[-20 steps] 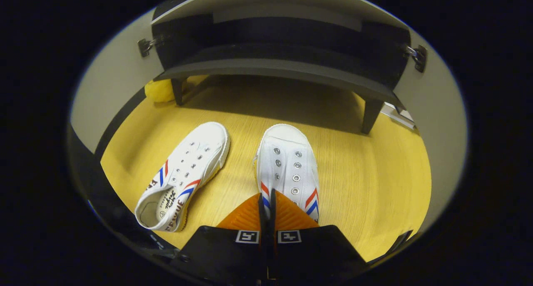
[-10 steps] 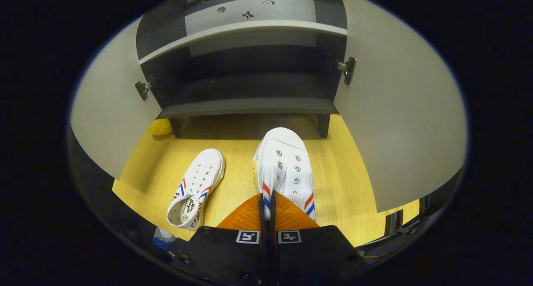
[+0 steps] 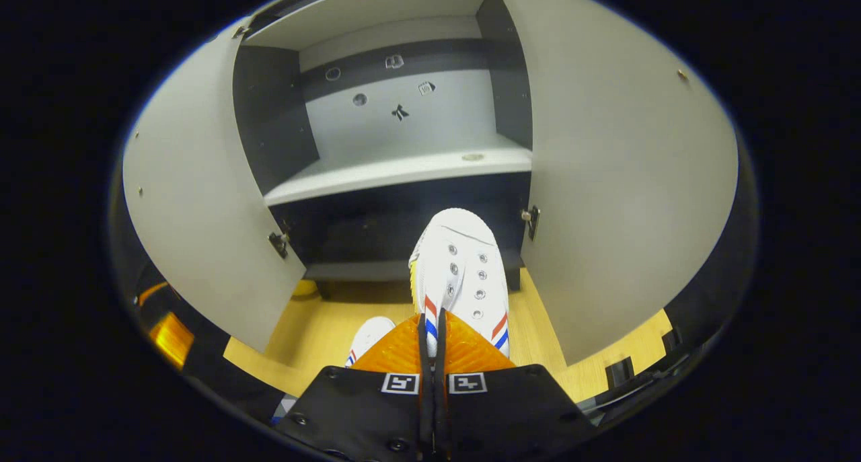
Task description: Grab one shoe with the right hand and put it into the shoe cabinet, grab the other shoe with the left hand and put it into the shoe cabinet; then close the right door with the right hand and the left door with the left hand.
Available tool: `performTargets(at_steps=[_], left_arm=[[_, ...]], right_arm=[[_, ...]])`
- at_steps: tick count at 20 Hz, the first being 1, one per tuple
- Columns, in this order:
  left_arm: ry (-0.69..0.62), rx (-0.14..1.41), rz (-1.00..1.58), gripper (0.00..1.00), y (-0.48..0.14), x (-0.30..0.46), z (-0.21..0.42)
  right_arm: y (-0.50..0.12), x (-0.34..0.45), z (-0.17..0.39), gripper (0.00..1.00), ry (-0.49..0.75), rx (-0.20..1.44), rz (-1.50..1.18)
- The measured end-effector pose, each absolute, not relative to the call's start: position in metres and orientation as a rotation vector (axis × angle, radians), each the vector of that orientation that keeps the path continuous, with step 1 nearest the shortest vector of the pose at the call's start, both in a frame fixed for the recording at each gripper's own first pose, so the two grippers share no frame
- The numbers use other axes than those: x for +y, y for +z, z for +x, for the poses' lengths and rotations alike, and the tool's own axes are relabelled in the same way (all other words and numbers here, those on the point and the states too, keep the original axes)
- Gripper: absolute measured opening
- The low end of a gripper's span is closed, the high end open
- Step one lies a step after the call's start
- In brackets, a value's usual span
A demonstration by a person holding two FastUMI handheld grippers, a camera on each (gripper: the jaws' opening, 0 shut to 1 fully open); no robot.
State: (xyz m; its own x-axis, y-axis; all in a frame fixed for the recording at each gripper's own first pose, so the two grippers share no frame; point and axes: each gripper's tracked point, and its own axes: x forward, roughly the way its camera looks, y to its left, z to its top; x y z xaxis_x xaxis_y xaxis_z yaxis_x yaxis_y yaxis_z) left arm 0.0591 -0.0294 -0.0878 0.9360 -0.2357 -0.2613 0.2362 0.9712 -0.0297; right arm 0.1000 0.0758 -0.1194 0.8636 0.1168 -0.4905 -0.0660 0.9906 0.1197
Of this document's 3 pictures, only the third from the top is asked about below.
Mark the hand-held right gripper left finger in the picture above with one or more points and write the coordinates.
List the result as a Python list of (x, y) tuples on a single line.
[(363, 408)]

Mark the metal door hinge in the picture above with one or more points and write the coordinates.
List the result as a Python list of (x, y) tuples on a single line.
[(241, 31), (278, 243), (531, 221)]

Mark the white shoe cabinet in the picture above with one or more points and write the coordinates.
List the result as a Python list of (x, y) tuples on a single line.
[(403, 166)]

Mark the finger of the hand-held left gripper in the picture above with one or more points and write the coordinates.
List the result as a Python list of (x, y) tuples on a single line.
[(151, 292), (171, 341)]

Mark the white striped canvas shoe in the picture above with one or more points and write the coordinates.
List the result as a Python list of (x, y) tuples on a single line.
[(373, 334), (457, 247)]

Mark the white shoe cabinet door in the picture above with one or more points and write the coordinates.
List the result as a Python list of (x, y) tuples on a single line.
[(202, 200), (619, 179)]

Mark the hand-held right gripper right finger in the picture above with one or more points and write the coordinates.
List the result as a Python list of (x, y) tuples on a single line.
[(511, 408)]

